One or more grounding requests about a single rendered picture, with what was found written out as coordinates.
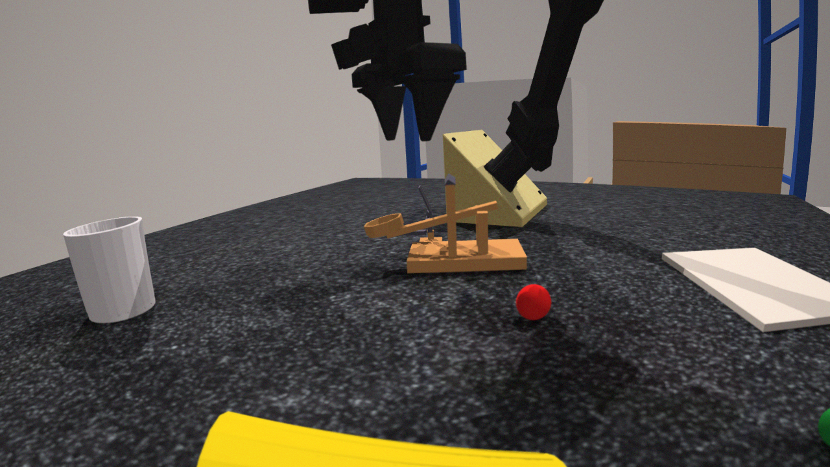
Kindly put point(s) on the red ball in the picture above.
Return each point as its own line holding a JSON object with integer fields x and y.
{"x": 533, "y": 302}

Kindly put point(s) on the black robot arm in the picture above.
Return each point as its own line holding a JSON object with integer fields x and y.
{"x": 534, "y": 125}

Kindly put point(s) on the white cup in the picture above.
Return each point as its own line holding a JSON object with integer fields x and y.
{"x": 110, "y": 262}

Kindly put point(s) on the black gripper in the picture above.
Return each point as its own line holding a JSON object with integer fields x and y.
{"x": 433, "y": 66}

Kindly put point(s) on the wooden catapult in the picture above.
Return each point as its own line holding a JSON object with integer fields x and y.
{"x": 432, "y": 254}

